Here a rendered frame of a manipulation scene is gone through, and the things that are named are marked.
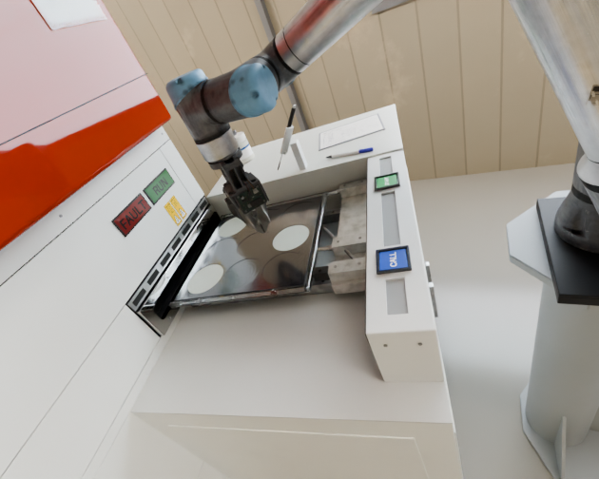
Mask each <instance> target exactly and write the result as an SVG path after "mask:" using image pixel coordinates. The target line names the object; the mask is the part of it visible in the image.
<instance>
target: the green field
mask: <svg viewBox="0 0 599 479"><path fill-rule="evenodd" d="M172 183H173V180H172V179H171V177H170V176H169V174H168V173H167V171H166V170H165V171H164V172H163V173H162V174H161V175H160V176H159V177H158V178H157V179H156V180H155V181H154V182H153V183H152V184H151V185H150V186H149V187H148V188H147V189H146V190H145V192H146V193H147V194H148V196H149V197H150V198H151V199H152V200H153V202H154V203H155V202H156V201H157V199H158V198H160V197H161V195H162V194H163V193H164V192H165V191H166V189H167V188H168V187H169V186H170V185H171V184H172Z"/></svg>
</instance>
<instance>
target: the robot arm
mask: <svg viewBox="0 0 599 479"><path fill-rule="evenodd" d="M382 1H383V0H308V1H307V2H306V3H305V4H304V5H303V7H302V8H301V9H300V10H299V11H298V12H297V13H296V14H295V15H294V17H293V18H292V19H291V20H290V21H289V22H288V23H287V24H286V25H285V26H284V28H283V29H282V30H281V31H280V32H279V33H278V34H277V35H276V36H275V37H274V38H273V40H272V41H271V42H270V43H269V44H268V45H267V46H266V47H265V48H264V49H263V50H262V51H261V52H260V53H259V54H257V55H256V56H254V57H252V58H251V59H249V60H248V61H246V62H244V63H243V64H241V65H239V66H238V67H236V68H234V69H232V70H230V71H228V72H226V73H224V74H222V75H219V76H217V77H214V78H211V79H208V78H207V77H206V76H205V74H204V73H203V71H202V70H201V69H199V68H197V69H194V70H191V71H189V72H187V73H185V74H183V75H181V76H179V77H177V78H175V79H173V80H171V81H170V82H168V83H167V84H166V87H165V89H166V92H167V94H168V96H169V98H170V99H171V101H172V103H173V105H174V108H175V110H176V111H178V113H179V115H180V117H181V118H182V120H183V122H184V124H185V126H186V128H187V129H188V131H189V133H190V135H191V136H192V138H193V140H194V142H195V143H196V146H197V147H198V148H199V150H200V152H201V154H202V155H203V158H204V160H205V161H206V162H208V164H209V165H210V167H211V169H213V170H218V169H220V170H221V172H222V175H223V177H224V178H225V180H226V183H224V184H223V188H222V192H223V193H225V195H226V197H227V198H226V199H224V201H225V202H226V203H227V206H228V208H229V210H230V211H231V213H232V214H233V215H234V216H235V217H237V218H238V219H240V220H242V221H243V222H244V223H245V224H246V225H248V226H249V227H251V228H252V229H254V230H255V231H257V232H260V233H265V232H266V230H267V227H268V222H269V223H270V222H271V220H270V219H269V217H268V211H267V208H266V203H267V201H269V199H268V197H267V195H266V193H265V191H264V189H263V187H262V185H261V182H260V180H259V179H258V178H257V177H256V176H255V175H253V174H252V173H251V172H249V173H248V172H247V171H245V172H244V170H243V164H242V162H241V160H240V158H241V157H242V151H241V149H240V148H239V143H238V141H237V139H236V138H235V137H234V136H235V135H237V131H236V130H233V131H232V129H231V126H230V124H229V123H231V122H235V121H238V120H242V119H246V118H254V117H259V116H260V115H262V114H263V113H266V112H269V111H271V110H272V109H273V108H274V107H275V106H276V104H277V102H276V101H277V100H278V96H279V93H280V92H281V91H282V90H283V89H284V88H286V87H288V86H290V85H291V84H292V83H293V82H294V80H295V79H296V78H297V77H298V76H299V75H300V74H301V73H302V72H303V71H304V70H305V69H307V68H308V67H309V66H310V65H311V64H312V63H313V62H315V61H316V60H317V59H318V58H319V57H320V55H321V54H323V53H324V52H325V51H326V50H327V49H328V48H329V47H331V46H332V45H333V44H334V43H335V42H336V41H337V40H338V39H340V38H341V37H342V36H343V35H344V34H345V33H346V32H347V31H349V30H350V29H351V28H352V27H353V26H354V25H356V24H357V23H358V22H359V21H360V20H361V19H362V18H363V17H365V16H366V15H367V14H368V13H369V12H370V11H371V10H373V9H374V8H375V7H376V6H377V5H378V4H379V3H380V2H382ZM508 1H509V3H510V5H511V7H512V10H513V12H514V14H515V16H516V18H517V20H518V22H519V24H520V26H521V28H522V29H523V31H524V33H525V35H526V37H527V39H528V41H529V42H530V44H531V47H532V49H533V51H534V53H535V55H536V57H537V59H538V61H539V63H540V65H541V67H542V68H543V70H544V72H545V74H546V76H547V78H548V80H549V82H550V84H551V87H552V89H553V91H554V93H555V95H556V97H557V99H558V101H559V103H560V105H561V106H562V108H563V110H564V112H565V114H566V116H567V118H568V120H569V122H570V125H571V127H572V129H573V131H574V133H575V135H576V137H577V139H578V141H579V142H578V147H577V154H576V160H575V167H574V172H573V179H572V186H571V191H570V192H569V194H568V195H567V196H566V198H565V199H564V201H563V202H562V204H561V205H560V207H559V208H558V210H557V212H556V214H555V219H554V230H555V232H556V234H557V235H558V236H559V237H560V238H561V239H562V240H563V241H565V242H566V243H568V244H570V245H572V246H574V247H576V248H579V249H581V250H584V251H588V252H592V253H595V254H599V0H508ZM254 209H255V210H256V211H257V217H258V218H259V219H260V223H257V221H256V219H255V218H254V217H252V215H251V211H252V210H254Z"/></svg>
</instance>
